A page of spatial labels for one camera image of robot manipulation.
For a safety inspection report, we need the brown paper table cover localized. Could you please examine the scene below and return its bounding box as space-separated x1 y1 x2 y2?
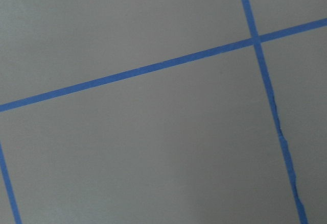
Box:
1 0 326 223

